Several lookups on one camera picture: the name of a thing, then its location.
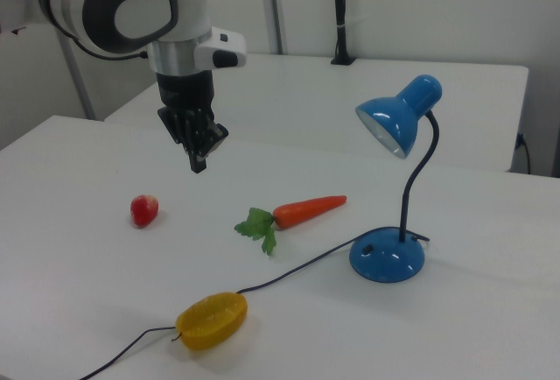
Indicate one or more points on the blue desk lamp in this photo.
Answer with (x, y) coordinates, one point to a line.
(387, 257)

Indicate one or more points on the orange toy carrot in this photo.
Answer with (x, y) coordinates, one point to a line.
(306, 211)

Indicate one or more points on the red toy strawberry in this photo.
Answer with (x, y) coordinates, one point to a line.
(143, 211)

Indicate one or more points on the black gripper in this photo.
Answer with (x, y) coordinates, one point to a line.
(186, 95)

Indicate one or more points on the black clamped pole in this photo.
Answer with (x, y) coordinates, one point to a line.
(341, 12)

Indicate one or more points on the yellow toy starfruit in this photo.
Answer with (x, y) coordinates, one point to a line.
(212, 321)

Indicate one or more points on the white background table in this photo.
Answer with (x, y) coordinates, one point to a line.
(306, 91)

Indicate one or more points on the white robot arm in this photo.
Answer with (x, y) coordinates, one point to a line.
(184, 12)

